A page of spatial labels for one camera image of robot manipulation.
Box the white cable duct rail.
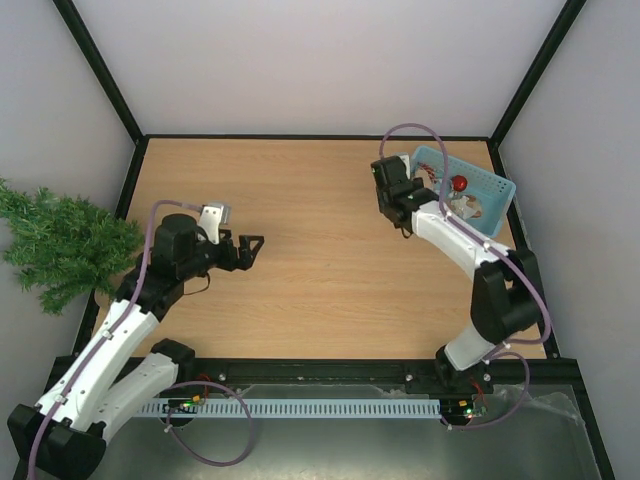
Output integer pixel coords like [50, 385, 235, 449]
[136, 399, 443, 420]

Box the wooden heart ornament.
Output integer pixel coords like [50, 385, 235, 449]
[452, 195, 484, 220]

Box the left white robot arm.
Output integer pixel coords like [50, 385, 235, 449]
[7, 206, 265, 479]

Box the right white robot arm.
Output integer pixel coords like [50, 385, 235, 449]
[371, 155, 550, 392]

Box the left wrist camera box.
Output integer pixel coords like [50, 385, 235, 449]
[198, 202, 231, 244]

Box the black frame rail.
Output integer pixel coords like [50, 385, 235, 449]
[60, 356, 581, 393]

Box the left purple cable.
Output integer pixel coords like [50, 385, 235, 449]
[28, 202, 255, 477]

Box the red ball ornament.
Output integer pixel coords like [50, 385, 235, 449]
[451, 175, 468, 192]

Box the small green christmas tree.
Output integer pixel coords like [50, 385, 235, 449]
[1, 180, 144, 316]

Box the light blue plastic basket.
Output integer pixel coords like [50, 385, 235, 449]
[410, 146, 516, 238]

